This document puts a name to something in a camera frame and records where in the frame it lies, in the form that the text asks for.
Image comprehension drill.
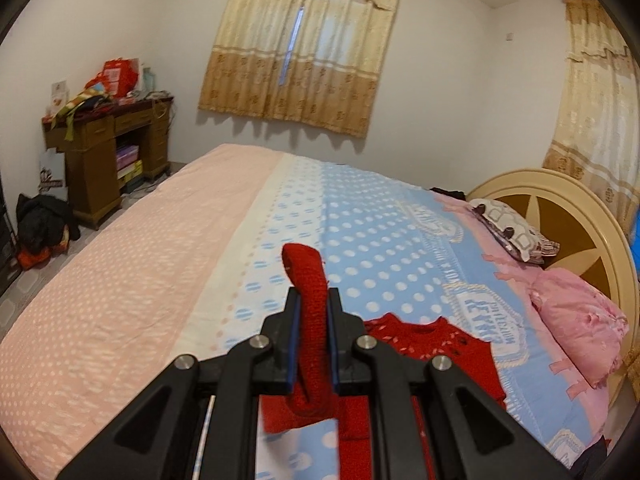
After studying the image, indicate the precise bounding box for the black bag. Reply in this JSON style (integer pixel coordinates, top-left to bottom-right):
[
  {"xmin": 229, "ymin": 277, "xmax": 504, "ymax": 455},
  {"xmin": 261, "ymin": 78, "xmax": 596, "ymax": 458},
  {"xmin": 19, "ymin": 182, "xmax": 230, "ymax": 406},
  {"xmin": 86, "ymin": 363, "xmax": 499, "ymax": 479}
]
[{"xmin": 16, "ymin": 192, "xmax": 81, "ymax": 257}]

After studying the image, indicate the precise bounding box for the orange cloth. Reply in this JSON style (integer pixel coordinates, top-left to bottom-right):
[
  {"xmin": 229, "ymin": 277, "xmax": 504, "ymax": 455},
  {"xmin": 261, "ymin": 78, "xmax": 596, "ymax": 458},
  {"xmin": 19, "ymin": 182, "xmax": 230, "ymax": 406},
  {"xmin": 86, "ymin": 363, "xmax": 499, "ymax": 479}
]
[{"xmin": 17, "ymin": 246, "xmax": 52, "ymax": 272}]

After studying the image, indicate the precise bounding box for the red knitted sweater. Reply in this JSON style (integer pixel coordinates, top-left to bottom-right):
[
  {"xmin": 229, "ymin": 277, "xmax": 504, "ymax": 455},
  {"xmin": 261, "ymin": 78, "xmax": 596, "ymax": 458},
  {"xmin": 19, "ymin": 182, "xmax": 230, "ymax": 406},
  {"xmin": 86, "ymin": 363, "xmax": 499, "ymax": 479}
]
[{"xmin": 257, "ymin": 242, "xmax": 508, "ymax": 480}]

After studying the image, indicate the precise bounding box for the dark cloth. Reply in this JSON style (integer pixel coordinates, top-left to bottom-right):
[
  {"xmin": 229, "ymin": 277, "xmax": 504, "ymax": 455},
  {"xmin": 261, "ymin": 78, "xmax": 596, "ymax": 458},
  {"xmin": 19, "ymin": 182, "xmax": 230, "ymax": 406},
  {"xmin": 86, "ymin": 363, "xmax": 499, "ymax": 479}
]
[{"xmin": 569, "ymin": 434, "xmax": 617, "ymax": 480}]

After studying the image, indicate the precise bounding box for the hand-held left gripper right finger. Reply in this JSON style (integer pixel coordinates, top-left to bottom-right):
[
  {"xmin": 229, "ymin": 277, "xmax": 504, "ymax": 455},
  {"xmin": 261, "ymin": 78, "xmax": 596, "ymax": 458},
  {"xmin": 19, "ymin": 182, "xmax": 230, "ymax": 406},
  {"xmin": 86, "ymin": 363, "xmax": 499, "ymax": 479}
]
[{"xmin": 328, "ymin": 287, "xmax": 576, "ymax": 480}]

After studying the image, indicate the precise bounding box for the red gift bag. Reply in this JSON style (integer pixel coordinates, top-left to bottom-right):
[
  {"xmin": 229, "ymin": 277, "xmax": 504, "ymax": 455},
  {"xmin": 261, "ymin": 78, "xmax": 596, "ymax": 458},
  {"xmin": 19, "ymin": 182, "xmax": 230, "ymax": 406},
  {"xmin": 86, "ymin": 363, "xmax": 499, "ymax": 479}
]
[{"xmin": 101, "ymin": 58, "xmax": 140, "ymax": 99}]

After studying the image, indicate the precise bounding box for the brown wooden desk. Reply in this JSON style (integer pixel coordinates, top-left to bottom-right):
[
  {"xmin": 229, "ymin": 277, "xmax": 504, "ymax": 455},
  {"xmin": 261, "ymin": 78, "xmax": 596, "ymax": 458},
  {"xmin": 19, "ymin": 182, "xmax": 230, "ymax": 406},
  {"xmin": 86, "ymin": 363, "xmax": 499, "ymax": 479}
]
[{"xmin": 42, "ymin": 96, "xmax": 175, "ymax": 231}]

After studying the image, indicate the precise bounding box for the patterned pillow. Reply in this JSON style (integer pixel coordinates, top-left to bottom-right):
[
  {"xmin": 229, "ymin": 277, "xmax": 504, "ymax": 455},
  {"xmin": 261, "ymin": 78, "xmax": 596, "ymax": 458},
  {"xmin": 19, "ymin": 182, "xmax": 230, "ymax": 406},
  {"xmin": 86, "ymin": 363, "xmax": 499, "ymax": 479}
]
[{"xmin": 469, "ymin": 198, "xmax": 561, "ymax": 265}]

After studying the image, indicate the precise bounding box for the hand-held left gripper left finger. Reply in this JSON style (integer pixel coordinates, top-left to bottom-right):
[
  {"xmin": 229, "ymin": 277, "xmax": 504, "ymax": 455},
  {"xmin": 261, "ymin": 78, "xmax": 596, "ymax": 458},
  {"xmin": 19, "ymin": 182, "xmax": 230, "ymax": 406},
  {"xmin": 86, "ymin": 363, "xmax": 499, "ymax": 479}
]
[{"xmin": 55, "ymin": 287, "xmax": 301, "ymax": 480}]

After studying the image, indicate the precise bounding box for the dark furniture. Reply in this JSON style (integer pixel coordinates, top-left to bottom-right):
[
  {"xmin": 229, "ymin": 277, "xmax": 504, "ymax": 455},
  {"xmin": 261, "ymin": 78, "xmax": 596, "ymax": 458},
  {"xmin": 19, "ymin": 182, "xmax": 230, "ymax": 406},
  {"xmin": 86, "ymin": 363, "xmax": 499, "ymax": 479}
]
[{"xmin": 0, "ymin": 205, "xmax": 24, "ymax": 292}]

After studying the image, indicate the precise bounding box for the bed with dotted sheet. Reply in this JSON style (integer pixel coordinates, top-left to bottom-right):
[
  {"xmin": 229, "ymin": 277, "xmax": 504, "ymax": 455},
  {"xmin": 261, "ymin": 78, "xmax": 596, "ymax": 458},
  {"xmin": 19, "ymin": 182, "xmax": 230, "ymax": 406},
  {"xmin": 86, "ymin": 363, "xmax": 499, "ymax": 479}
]
[{"xmin": 0, "ymin": 142, "xmax": 613, "ymax": 480}]

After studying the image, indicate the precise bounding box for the cream wooden headboard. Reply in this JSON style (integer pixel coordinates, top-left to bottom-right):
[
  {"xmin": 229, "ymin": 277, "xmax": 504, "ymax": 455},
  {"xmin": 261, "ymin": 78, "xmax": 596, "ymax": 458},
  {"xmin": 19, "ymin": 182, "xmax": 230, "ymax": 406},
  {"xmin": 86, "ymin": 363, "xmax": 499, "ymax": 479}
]
[{"xmin": 465, "ymin": 168, "xmax": 640, "ymax": 363}]

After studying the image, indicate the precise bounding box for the white paper bag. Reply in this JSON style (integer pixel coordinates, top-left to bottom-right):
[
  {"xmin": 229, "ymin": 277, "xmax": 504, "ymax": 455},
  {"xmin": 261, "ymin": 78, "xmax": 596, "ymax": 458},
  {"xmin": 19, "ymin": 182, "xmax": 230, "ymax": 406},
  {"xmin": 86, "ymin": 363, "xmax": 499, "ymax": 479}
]
[{"xmin": 38, "ymin": 150, "xmax": 69, "ymax": 202}]

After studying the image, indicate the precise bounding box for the colourful striped cloth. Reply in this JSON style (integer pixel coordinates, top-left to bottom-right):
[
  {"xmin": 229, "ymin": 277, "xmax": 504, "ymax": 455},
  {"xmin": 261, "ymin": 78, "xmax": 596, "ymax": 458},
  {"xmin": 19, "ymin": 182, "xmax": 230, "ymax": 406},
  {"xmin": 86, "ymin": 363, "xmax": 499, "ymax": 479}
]
[{"xmin": 50, "ymin": 86, "xmax": 114, "ymax": 144}]

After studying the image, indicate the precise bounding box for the white card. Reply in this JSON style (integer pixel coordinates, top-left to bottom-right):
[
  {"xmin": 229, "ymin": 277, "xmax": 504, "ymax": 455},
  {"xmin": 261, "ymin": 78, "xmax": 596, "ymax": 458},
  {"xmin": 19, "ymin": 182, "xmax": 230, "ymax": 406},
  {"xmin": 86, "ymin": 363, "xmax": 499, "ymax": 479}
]
[{"xmin": 47, "ymin": 80, "xmax": 71, "ymax": 117}]

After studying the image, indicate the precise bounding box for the beige window curtain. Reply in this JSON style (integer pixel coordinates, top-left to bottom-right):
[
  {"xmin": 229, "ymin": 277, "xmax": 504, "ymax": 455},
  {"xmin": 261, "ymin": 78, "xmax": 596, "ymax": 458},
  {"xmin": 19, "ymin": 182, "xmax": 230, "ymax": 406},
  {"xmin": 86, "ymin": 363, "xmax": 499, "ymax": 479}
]
[
  {"xmin": 542, "ymin": 0, "xmax": 640, "ymax": 243},
  {"xmin": 198, "ymin": 0, "xmax": 405, "ymax": 140}
]

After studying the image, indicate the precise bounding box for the pink pillow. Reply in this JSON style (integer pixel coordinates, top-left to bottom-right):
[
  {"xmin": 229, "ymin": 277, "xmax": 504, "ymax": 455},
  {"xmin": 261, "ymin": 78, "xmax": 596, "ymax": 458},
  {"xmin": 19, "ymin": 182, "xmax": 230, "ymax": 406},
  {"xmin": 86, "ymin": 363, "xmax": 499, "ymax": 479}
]
[{"xmin": 530, "ymin": 267, "xmax": 630, "ymax": 389}]

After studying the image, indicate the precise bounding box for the purple box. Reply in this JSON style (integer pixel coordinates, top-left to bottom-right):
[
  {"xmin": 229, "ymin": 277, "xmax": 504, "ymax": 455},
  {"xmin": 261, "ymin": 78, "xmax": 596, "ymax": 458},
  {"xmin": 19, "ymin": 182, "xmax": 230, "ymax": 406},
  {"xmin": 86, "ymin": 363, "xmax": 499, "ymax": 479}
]
[{"xmin": 116, "ymin": 145, "xmax": 141, "ymax": 171}]

